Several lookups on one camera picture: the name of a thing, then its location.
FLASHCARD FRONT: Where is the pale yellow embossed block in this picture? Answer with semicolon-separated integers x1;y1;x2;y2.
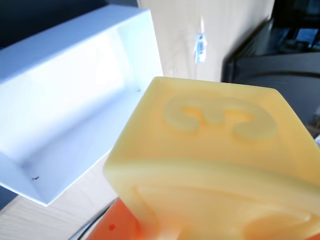
102;76;320;240

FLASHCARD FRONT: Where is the dark blue textured mat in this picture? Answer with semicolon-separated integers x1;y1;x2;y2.
0;0;139;50

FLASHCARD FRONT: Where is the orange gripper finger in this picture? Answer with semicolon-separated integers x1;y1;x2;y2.
87;197;141;240

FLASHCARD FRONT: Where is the white open box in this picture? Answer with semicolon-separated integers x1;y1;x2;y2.
0;4;164;207

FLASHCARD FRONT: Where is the white hanging tag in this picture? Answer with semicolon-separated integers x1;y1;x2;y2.
193;15;208;64

